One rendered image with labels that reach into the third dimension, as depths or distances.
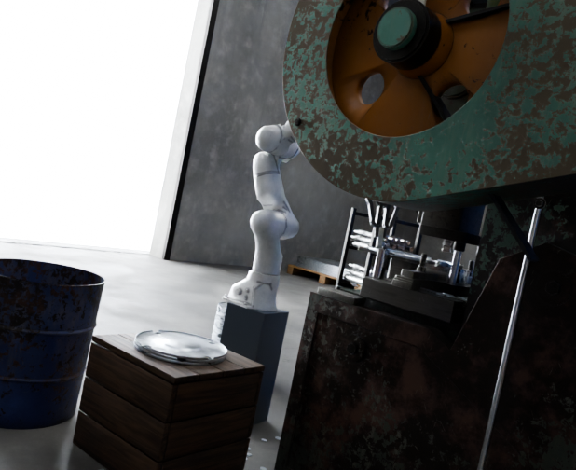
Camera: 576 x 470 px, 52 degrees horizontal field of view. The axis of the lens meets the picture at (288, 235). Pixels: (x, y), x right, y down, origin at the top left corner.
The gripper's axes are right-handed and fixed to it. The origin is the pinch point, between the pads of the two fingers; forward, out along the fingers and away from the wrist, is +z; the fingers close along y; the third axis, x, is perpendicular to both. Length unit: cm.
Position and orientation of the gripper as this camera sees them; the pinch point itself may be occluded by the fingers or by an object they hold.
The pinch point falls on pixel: (379, 238)
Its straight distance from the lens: 203.7
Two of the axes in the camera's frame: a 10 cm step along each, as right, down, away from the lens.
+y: -9.8, -1.9, -1.0
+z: -1.6, 9.5, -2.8
